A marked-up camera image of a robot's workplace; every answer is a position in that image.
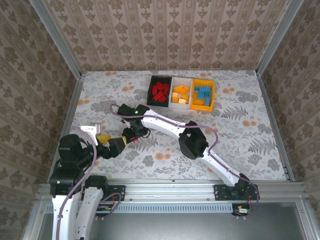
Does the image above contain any floral table covering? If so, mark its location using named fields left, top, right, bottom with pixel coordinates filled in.
left=56, top=70, right=288, bottom=181

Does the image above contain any yellow plastic bin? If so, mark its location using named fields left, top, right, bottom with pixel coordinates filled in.
left=189, top=78, right=216, bottom=112

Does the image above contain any grey metal panel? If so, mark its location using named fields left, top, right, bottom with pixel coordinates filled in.
left=37, top=212, right=307, bottom=240

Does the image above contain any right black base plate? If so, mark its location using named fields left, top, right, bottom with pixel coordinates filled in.
left=213, top=184, right=260, bottom=202

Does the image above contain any white plastic bin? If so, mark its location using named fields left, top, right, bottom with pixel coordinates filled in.
left=170, top=76, right=194, bottom=110

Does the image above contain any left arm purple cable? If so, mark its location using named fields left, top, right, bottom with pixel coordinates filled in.
left=56, top=124, right=123, bottom=240

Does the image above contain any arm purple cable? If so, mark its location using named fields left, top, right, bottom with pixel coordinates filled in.
left=56, top=124, right=123, bottom=240
left=109, top=103, right=260, bottom=221

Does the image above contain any aluminium mounting rail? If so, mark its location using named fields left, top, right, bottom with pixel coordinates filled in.
left=36, top=178, right=308, bottom=202

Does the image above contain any black plastic bin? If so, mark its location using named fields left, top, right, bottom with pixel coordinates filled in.
left=146, top=75, right=173, bottom=108

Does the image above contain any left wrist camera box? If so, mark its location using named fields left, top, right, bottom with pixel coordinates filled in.
left=79, top=122, right=103, bottom=141

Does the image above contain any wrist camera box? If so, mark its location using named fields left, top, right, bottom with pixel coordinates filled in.
left=117, top=104, right=137, bottom=118
left=79, top=122, right=103, bottom=141

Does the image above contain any aluminium frame post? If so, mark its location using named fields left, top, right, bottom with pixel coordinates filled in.
left=29, top=0, right=83, bottom=80
left=255, top=0, right=305, bottom=77

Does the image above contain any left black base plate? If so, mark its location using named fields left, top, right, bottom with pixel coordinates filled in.
left=81, top=184, right=126, bottom=202

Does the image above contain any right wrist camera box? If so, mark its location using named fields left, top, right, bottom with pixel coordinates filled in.
left=117, top=104, right=137, bottom=118

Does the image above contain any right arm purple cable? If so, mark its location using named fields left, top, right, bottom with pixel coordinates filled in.
left=109, top=103, right=260, bottom=221

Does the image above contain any grey slotted cable duct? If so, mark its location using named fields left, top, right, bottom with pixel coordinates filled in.
left=45, top=202, right=236, bottom=214

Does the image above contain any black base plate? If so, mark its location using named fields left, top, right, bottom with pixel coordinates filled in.
left=213, top=184, right=260, bottom=202
left=81, top=184, right=126, bottom=202

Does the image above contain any aluminium table side rail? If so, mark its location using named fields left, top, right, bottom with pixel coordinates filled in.
left=46, top=71, right=87, bottom=183
left=256, top=71, right=296, bottom=182

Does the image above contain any aluminium lower frame rail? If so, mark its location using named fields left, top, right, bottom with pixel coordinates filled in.
left=21, top=197, right=47, bottom=240
left=296, top=201, right=320, bottom=240

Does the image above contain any small electronics board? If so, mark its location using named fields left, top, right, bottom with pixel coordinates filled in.
left=231, top=203, right=252, bottom=217
left=94, top=203, right=114, bottom=218

